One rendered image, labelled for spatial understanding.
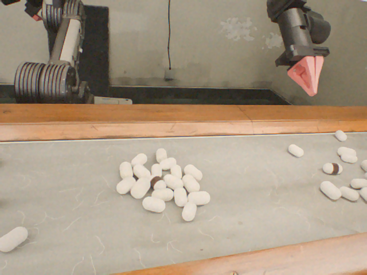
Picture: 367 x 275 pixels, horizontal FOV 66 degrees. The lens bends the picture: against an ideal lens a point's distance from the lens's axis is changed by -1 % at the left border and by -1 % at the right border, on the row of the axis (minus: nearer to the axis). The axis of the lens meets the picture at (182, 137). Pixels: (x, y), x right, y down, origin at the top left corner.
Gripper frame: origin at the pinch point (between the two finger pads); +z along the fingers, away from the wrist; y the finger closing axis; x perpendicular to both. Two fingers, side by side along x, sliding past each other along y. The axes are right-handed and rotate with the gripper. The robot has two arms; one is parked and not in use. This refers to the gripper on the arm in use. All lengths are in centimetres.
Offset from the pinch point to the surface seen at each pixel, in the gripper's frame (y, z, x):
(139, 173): -38.3, 14.7, -0.4
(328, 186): -7.3, 20.5, -4.9
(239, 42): 83, -127, 150
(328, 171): -2.6, 17.4, -1.0
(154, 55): 5, -117, 161
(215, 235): -29.7, 25.2, -7.1
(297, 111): 6.0, -0.8, 12.8
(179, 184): -32.6, 17.4, -2.6
